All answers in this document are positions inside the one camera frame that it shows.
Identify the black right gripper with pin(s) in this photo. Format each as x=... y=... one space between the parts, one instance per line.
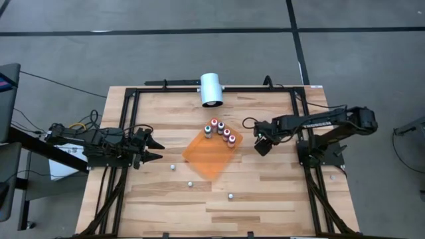
x=267 y=130

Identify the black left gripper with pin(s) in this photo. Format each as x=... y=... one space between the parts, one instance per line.
x=139 y=152

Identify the pink-capped food coloring bottle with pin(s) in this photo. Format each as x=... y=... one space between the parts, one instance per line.
x=231 y=141

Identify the red-capped food coloring bottle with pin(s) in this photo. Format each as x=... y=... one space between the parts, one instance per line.
x=226 y=134

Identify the black-capped food coloring bottle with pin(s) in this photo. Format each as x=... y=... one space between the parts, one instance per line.
x=220 y=128

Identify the orange-capped food coloring bottle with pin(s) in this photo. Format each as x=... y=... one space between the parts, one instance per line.
x=214 y=125

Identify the green-capped food coloring bottle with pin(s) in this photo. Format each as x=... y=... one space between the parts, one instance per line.
x=208 y=132

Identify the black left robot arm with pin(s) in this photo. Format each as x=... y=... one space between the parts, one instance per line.
x=93 y=139

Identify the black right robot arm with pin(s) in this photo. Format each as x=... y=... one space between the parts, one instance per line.
x=318 y=121

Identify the translucent orange plastic tray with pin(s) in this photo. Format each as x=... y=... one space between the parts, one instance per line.
x=206 y=159

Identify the small white sticker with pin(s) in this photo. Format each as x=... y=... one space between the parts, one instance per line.
x=316 y=86

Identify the white cylinder tube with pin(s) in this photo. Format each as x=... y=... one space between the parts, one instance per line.
x=210 y=89

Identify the flat black bar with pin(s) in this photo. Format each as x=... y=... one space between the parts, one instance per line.
x=172 y=82

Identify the white paper sheet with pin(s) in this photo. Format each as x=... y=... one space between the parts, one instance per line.
x=63 y=171

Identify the black desk beam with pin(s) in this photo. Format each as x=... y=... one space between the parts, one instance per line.
x=23 y=139

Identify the dark grey monitor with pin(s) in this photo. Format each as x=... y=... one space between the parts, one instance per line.
x=11 y=166
x=8 y=113

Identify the grey furniture piece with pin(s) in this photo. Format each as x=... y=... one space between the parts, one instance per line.
x=413 y=127

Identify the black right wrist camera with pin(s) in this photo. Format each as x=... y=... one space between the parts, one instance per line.
x=263 y=146

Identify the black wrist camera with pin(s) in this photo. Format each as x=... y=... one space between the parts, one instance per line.
x=141 y=133
x=263 y=146

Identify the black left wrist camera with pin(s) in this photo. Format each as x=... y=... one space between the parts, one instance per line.
x=141 y=133

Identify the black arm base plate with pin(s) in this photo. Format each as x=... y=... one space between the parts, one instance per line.
x=332 y=159
x=113 y=163

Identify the black aluminium table frame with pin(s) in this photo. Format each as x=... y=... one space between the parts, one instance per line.
x=249 y=89

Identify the black table edge bracket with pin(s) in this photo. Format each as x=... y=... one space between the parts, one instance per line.
x=165 y=235
x=250 y=235

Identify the black stand post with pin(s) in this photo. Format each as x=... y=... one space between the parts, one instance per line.
x=23 y=212

